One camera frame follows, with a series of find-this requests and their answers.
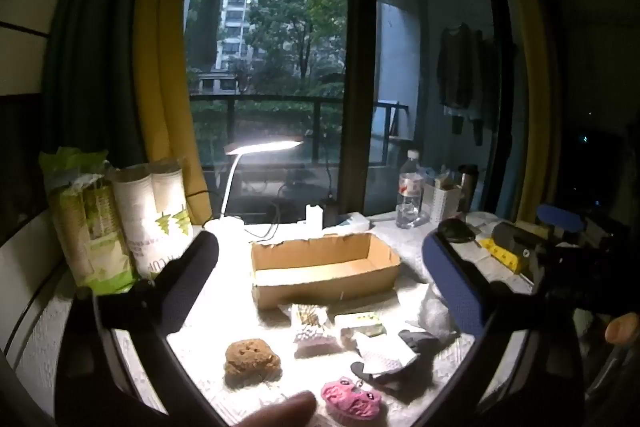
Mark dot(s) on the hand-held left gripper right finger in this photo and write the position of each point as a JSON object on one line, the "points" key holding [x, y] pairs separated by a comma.
{"points": [[450, 277]]}

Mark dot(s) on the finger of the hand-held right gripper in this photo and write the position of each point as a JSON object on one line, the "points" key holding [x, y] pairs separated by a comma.
{"points": [[560, 215], [515, 239]]}

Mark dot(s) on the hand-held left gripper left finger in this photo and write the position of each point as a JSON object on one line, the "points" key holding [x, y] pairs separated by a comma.
{"points": [[192, 259]]}

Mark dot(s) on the white cloth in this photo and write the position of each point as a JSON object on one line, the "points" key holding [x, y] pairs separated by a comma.
{"points": [[435, 314]]}

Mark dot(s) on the grey dotted sock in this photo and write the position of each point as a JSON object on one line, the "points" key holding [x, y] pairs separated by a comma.
{"points": [[385, 354]]}

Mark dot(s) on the cardboard box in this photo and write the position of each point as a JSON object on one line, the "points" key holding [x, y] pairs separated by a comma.
{"points": [[325, 292]]}

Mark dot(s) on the clear snack packet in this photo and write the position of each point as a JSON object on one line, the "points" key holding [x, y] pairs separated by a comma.
{"points": [[310, 329]]}

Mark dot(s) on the pink plush toy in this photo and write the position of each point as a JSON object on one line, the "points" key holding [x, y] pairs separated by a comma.
{"points": [[350, 399]]}

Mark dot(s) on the person's right hand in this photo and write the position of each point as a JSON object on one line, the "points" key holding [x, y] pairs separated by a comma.
{"points": [[622, 329]]}

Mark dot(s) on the yellow box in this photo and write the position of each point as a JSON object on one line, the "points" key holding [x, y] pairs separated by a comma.
{"points": [[500, 257]]}

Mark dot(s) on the black computer mouse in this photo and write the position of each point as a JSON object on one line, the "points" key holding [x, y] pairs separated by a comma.
{"points": [[457, 231]]}

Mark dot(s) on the white paper cup pack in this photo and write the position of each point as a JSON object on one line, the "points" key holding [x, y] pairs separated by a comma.
{"points": [[150, 217]]}

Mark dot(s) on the black thermos flask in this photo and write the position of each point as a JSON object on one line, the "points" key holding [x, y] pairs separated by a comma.
{"points": [[469, 187]]}

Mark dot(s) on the white perforated holder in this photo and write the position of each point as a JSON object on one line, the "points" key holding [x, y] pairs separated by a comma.
{"points": [[446, 202]]}

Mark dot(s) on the clear water bottle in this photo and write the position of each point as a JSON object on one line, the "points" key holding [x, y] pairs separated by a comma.
{"points": [[410, 197]]}

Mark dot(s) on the white green packet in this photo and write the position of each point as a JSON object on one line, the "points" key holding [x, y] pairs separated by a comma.
{"points": [[360, 327]]}

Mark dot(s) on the green paper cup pack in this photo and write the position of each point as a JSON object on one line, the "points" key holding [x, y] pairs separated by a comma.
{"points": [[90, 232]]}

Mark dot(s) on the white blue tissue box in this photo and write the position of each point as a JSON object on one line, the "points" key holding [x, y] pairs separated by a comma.
{"points": [[356, 223]]}

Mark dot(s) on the yellow curtain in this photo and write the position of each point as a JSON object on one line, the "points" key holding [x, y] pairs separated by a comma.
{"points": [[160, 57], [535, 107]]}

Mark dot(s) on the white desk lamp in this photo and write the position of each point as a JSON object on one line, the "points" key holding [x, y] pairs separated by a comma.
{"points": [[265, 146]]}

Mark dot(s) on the white quilted table cover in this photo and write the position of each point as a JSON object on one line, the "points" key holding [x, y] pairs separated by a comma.
{"points": [[50, 332]]}

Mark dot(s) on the hanging dark clothes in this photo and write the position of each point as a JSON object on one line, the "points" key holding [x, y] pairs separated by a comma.
{"points": [[460, 67]]}

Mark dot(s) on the black balcony railing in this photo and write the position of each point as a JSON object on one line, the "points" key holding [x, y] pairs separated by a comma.
{"points": [[270, 98]]}

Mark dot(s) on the dark green curtain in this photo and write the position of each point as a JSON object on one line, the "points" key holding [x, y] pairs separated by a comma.
{"points": [[85, 57]]}

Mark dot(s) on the dark window frame post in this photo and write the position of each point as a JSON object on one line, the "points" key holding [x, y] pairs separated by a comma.
{"points": [[360, 57]]}

